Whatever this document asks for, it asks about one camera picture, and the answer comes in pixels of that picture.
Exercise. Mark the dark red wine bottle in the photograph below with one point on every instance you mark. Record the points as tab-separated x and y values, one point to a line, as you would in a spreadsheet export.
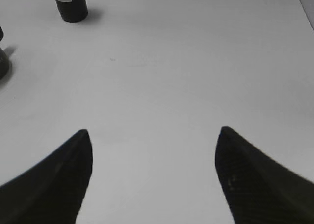
72	11

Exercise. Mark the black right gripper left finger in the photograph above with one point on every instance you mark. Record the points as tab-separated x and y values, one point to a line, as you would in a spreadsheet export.
52	191

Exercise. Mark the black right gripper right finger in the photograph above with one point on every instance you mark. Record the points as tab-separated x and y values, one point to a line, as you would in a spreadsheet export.
259	190

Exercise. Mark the black mug white interior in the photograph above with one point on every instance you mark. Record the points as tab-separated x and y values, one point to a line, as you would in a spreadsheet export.
4	64

